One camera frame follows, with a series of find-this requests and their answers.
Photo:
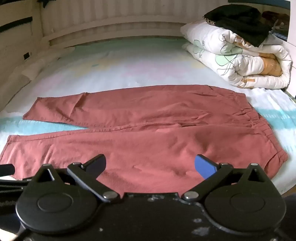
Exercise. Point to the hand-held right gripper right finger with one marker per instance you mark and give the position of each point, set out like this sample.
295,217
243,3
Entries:
205,165

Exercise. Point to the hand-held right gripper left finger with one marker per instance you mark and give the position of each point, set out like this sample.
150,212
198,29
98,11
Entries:
97,165

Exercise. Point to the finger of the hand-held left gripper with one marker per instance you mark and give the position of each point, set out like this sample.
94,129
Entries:
7,169

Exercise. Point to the red-brown pants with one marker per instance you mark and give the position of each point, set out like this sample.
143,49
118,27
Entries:
143,129

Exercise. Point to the pastel striped bed sheet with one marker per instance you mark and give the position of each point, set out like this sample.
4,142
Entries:
129,67

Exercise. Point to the folded white floral quilt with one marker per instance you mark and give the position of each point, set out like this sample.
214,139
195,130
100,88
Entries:
240,60

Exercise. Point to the cream wooden headboard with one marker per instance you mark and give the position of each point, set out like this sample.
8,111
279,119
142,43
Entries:
120,22

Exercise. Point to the black folded garment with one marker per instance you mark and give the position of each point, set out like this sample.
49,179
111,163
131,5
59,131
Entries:
242,22

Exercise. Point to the small black wall socket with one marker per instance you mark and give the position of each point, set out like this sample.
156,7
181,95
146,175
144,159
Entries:
26,55

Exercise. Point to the black strip wall sticker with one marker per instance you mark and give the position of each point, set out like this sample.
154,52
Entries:
14,24

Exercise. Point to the black star wall sticker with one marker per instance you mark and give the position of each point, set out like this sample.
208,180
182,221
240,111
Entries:
45,2

